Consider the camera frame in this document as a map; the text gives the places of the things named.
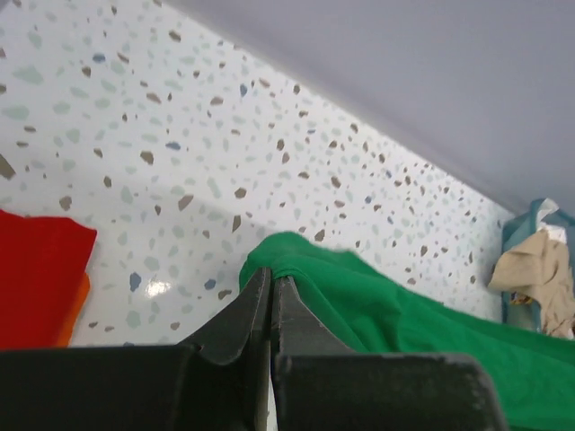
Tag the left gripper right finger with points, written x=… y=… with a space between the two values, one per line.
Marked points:
x=321 y=384

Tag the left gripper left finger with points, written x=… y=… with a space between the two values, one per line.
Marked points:
x=215 y=379

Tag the green polo shirt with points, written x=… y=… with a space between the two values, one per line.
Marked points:
x=533 y=373

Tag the orange folded t shirt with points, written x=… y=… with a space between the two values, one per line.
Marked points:
x=67 y=327

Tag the red folded t shirt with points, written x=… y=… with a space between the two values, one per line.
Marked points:
x=43 y=259

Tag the beige crumpled shirt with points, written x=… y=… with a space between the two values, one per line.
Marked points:
x=537 y=274

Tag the white crumpled shirt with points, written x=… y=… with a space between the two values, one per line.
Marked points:
x=544 y=221

